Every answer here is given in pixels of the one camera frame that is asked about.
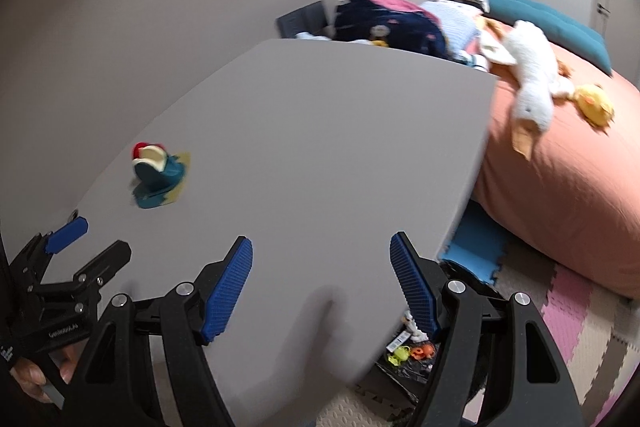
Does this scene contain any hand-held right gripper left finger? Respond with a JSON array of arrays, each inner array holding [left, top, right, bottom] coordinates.
[[65, 235, 254, 427]]

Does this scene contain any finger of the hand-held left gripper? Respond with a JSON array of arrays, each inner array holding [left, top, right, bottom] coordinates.
[[10, 216, 90, 280], [37, 241, 132, 308]]

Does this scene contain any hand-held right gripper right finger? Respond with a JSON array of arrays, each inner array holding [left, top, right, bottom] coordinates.
[[389, 231, 586, 427]]

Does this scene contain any white plush toy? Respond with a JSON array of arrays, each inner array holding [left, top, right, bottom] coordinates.
[[400, 312, 431, 345]]

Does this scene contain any black bin with small toys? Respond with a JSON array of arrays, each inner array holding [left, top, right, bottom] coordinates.
[[357, 259, 501, 408]]

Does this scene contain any teal and red plush toy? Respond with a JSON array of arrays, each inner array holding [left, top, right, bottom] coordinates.
[[131, 141, 192, 210]]

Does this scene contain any person's left hand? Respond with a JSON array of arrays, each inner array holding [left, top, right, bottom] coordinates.
[[10, 344, 76, 404]]

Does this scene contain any foam puzzle floor mat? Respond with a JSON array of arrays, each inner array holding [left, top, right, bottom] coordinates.
[[310, 202, 640, 427]]

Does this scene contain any bed with orange cover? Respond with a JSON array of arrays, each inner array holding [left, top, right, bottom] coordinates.
[[470, 42, 640, 300]]

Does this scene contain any striped small cloth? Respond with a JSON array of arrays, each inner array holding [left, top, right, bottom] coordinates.
[[455, 49, 490, 72]]

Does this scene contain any white goose plush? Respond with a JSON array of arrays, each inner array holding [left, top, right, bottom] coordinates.
[[480, 20, 576, 160]]

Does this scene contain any yellow duck plush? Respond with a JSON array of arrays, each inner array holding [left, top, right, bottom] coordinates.
[[572, 83, 615, 130]]

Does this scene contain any navy patterned blanket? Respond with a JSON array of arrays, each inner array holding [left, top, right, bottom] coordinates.
[[333, 0, 449, 58]]

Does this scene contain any light blue cloth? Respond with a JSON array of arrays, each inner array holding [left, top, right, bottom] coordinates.
[[420, 0, 483, 52]]

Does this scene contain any pink cloth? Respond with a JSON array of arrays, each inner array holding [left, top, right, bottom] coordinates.
[[367, 0, 426, 15]]

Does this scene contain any teal cushion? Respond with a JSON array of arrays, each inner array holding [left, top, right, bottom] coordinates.
[[487, 0, 613, 75]]

